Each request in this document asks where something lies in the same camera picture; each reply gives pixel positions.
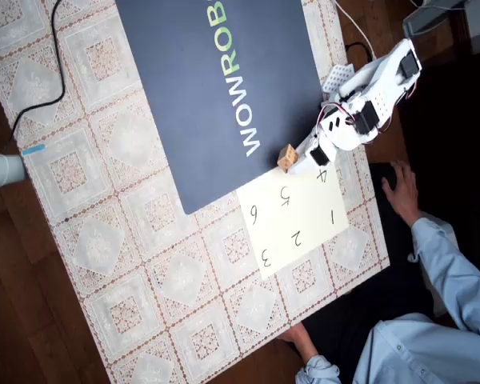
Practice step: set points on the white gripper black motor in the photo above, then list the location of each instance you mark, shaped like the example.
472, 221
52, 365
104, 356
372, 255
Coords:
317, 156

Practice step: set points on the small wooden die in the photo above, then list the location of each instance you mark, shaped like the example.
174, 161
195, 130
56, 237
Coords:
286, 158

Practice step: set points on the person's right forearm blue sleeve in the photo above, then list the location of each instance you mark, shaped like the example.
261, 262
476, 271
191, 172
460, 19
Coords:
444, 260

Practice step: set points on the person's left forearm blue sleeve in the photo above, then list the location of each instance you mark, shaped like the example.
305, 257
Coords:
316, 372

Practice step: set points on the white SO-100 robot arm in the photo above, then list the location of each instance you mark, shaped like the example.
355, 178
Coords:
384, 80

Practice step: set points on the person's right hand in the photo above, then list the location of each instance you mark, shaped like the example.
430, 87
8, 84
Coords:
404, 192

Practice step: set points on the person's left hand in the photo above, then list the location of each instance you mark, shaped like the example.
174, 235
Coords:
304, 342

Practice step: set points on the white paper with handwritten numbers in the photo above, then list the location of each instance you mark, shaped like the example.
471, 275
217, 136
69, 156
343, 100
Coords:
300, 224

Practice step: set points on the dark blue WOWROBO mat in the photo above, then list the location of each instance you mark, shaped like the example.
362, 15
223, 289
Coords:
208, 100

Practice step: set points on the grey flat device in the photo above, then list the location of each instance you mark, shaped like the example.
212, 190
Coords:
432, 18

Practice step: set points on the white lace tablecloth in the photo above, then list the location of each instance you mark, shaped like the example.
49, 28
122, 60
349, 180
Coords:
144, 260

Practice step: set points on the person in blue shirt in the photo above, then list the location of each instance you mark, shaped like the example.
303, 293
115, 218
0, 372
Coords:
416, 352

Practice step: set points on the blue tape strip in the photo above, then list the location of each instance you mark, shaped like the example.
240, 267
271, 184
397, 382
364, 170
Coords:
34, 150

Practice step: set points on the white tube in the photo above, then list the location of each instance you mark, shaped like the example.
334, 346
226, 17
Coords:
2, 171

